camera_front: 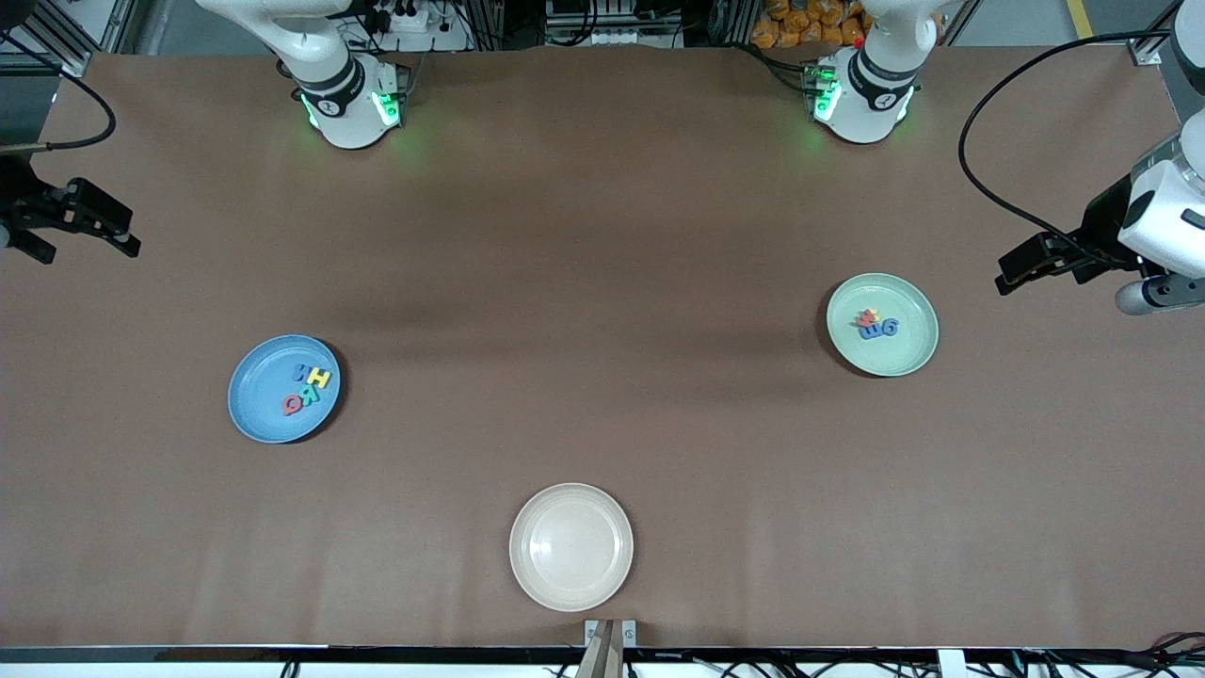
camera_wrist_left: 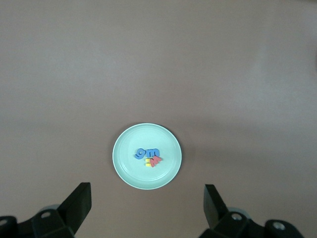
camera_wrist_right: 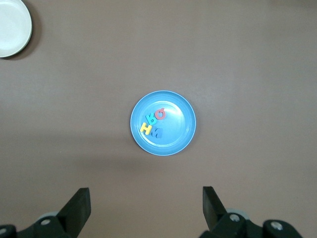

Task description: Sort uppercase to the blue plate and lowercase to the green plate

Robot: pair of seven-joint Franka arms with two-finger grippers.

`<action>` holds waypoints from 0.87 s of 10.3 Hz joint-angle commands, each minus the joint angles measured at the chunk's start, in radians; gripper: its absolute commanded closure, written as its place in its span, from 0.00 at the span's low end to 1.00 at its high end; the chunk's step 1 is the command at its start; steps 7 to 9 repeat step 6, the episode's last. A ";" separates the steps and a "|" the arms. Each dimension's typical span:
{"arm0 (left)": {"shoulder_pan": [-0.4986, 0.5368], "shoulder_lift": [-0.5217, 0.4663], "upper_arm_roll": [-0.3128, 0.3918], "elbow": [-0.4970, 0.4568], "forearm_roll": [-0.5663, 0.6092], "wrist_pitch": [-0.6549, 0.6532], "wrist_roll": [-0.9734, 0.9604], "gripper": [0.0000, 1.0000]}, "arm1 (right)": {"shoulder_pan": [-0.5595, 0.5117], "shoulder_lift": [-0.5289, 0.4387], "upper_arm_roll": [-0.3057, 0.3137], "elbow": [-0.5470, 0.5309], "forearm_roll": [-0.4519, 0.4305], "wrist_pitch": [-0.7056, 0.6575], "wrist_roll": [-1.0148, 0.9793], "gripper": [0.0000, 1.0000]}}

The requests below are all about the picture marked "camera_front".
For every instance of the blue foam uppercase W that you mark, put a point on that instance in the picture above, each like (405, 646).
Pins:
(300, 373)

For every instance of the aluminium frame corner post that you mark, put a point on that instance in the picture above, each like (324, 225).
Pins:
(1147, 54)
(73, 66)

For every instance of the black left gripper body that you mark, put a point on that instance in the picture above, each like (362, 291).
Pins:
(1099, 229)

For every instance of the beige mounting post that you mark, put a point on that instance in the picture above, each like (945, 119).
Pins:
(602, 659)

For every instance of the blue foam letter g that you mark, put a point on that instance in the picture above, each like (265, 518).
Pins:
(891, 330)

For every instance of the small white power strip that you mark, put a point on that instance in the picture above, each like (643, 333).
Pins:
(612, 38)

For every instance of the metal table edge bracket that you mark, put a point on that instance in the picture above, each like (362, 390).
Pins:
(591, 629)

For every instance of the green foam letter R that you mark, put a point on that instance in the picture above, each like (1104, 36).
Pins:
(313, 395)

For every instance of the large white power strip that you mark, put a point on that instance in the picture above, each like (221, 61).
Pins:
(442, 38)

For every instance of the blue foam lowercase m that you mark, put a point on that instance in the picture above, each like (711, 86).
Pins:
(871, 332)

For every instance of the green plate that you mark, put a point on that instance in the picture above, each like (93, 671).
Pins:
(908, 353)

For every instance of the red foam lowercase w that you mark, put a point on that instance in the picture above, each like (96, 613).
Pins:
(864, 318)

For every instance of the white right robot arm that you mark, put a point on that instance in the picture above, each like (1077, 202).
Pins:
(344, 104)

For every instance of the yellow foam uppercase H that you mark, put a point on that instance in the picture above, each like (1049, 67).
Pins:
(319, 379)

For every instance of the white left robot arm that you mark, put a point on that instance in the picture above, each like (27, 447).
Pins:
(866, 94)

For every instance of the orange snack bag pile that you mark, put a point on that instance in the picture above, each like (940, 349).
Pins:
(781, 28)

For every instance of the red foam letter Q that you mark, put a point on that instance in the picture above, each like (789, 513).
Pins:
(286, 407)

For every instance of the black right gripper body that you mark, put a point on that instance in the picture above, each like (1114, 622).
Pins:
(17, 201)

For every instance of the blue plate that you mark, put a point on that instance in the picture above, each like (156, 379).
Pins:
(259, 391)

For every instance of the beige plate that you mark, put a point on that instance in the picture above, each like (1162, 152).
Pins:
(571, 547)

